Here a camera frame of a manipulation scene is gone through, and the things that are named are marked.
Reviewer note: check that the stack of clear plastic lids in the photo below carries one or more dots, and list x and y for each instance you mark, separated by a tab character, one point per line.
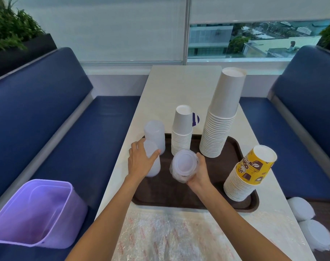
183	165

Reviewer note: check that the brown plastic tray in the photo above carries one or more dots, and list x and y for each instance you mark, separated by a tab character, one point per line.
165	190

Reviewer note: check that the person's left forearm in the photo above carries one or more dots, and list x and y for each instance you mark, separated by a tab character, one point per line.
105	222

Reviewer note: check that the person's left hand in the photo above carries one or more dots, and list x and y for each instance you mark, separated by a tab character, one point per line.
139	163

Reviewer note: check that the person's right thumb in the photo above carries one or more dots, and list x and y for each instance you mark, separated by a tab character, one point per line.
201	161

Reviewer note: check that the stack of yellow printed cups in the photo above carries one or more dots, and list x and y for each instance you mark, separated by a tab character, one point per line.
249	173

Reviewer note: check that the person's right forearm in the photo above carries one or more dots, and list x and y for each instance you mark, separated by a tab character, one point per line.
230	225

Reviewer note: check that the stack of large white cups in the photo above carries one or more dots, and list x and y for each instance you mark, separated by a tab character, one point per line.
222	116

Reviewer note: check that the blue upholstered bench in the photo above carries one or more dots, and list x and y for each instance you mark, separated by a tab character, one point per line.
298	119
45	111

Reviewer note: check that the stack of white lids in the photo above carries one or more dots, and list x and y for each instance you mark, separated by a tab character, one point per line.
301	209
316	235

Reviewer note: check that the white roller blind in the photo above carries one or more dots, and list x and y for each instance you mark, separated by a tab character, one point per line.
263	9
105	27

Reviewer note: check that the black planter box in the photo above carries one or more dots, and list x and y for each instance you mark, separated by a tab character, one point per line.
26	54

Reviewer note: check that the glass window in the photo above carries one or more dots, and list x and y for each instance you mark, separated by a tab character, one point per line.
252	42

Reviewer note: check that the stack of small white cups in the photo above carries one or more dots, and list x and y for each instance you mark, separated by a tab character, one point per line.
181	130

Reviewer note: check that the purple plastic bin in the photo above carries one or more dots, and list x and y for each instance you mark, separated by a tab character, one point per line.
37	212

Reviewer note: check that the person's left thumb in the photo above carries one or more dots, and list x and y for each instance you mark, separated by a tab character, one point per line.
153	157

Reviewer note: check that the purple and white sticker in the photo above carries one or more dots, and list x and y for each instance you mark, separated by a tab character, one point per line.
195	119

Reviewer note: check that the clear plastic wrap sheet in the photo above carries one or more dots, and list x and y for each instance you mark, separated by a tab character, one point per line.
178	236

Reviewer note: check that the person's right hand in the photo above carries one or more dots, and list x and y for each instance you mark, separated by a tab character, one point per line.
200	176

